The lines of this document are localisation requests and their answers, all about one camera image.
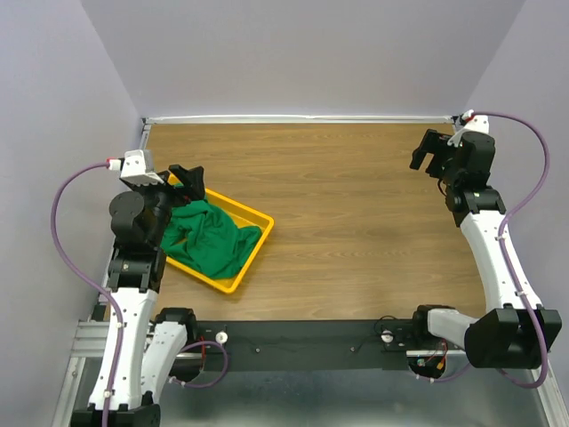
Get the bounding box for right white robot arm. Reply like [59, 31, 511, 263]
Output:
[408, 129, 562, 369]

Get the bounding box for yellow plastic tray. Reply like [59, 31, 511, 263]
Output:
[161, 189, 275, 294]

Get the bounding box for aluminium frame rail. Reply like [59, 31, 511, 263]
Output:
[71, 320, 109, 359]

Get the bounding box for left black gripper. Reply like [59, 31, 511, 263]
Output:
[130, 163, 205, 246]

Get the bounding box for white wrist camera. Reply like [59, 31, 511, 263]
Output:
[120, 149, 164, 186]
[447, 110, 489, 148]

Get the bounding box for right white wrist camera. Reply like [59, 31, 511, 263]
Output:
[447, 110, 489, 148]

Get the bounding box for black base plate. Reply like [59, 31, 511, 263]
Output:
[198, 318, 440, 372]

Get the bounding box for green t shirt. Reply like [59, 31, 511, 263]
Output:
[161, 200, 262, 279]

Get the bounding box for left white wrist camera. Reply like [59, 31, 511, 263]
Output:
[120, 149, 164, 186]

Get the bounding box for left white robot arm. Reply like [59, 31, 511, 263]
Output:
[70, 165, 205, 426]

